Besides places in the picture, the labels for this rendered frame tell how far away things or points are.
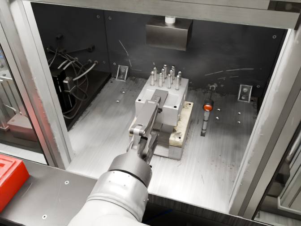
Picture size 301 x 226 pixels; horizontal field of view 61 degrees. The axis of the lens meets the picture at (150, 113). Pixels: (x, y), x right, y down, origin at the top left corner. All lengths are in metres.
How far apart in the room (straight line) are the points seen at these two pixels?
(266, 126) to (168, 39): 0.26
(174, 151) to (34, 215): 0.32
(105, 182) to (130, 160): 0.06
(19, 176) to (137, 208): 0.32
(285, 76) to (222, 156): 0.36
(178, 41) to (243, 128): 0.34
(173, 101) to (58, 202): 0.32
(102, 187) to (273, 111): 0.26
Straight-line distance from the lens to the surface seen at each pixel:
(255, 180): 0.48
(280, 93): 0.36
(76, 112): 0.75
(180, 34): 0.53
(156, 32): 0.54
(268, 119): 0.39
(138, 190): 0.41
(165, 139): 0.67
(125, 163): 0.43
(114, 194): 0.39
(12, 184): 0.63
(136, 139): 0.44
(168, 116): 0.56
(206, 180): 0.61
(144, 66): 0.89
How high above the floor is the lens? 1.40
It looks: 40 degrees down
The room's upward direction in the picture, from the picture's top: straight up
